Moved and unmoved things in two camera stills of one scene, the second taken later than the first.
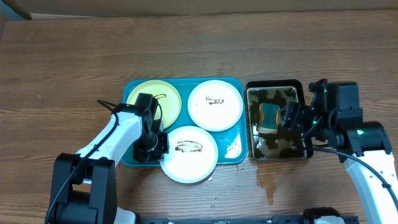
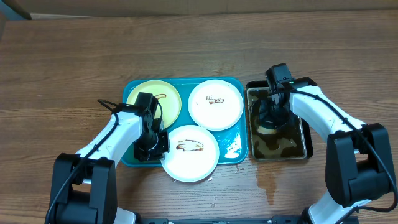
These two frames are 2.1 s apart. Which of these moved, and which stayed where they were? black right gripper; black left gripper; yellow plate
Moved: black right gripper
Stayed: yellow plate; black left gripper
